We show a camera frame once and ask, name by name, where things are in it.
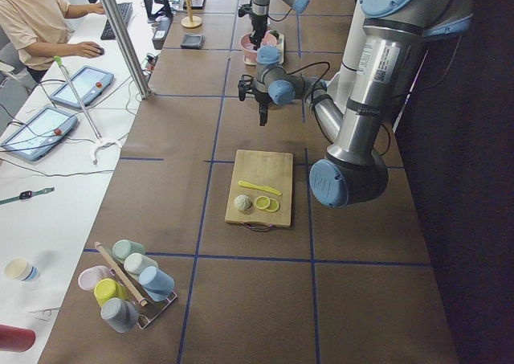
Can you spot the black framed tray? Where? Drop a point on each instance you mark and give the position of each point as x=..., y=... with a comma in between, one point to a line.
x=194, y=4

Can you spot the near teach pendant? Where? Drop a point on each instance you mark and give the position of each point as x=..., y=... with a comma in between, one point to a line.
x=40, y=134

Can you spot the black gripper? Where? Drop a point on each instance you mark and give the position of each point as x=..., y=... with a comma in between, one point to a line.
x=262, y=100
x=257, y=21

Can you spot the long reacher stick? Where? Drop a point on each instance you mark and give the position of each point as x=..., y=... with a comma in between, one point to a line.
x=101, y=141

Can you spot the wooden mug tree stand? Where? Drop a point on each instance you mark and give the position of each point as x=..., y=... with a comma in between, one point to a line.
x=191, y=21

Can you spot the seated person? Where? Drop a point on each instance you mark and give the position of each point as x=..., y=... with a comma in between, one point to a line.
x=38, y=30

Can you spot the far teach pendant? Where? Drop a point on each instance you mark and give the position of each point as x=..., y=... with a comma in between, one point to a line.
x=89, y=82

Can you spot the cup rack with cups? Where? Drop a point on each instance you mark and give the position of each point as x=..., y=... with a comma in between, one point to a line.
x=130, y=288

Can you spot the pink bowl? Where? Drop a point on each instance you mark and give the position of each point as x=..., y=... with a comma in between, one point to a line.
x=249, y=49

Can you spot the bamboo cutting board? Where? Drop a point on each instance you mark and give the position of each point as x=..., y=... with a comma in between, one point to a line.
x=273, y=169

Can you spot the metal frame post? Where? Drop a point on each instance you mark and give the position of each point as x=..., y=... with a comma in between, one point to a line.
x=126, y=47

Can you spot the black box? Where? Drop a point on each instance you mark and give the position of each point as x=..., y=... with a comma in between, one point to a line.
x=160, y=30

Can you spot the lemon slice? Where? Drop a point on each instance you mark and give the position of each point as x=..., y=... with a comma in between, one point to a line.
x=274, y=205
x=262, y=202

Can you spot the smartwatch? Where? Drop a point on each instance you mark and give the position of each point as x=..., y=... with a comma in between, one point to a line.
x=27, y=194

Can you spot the white steamed bun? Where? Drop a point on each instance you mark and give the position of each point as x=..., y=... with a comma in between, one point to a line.
x=242, y=203

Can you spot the teach pendant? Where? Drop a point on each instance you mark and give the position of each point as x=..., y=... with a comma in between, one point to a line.
x=89, y=82
x=40, y=134

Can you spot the red cylinder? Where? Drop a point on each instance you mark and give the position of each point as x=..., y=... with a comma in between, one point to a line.
x=15, y=339

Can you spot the grey folded cloth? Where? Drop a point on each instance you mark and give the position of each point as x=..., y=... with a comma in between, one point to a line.
x=192, y=41

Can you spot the yellow plastic knife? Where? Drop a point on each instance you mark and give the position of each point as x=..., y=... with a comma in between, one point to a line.
x=263, y=188

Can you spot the paper cup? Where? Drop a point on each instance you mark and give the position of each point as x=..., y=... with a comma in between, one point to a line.
x=20, y=269

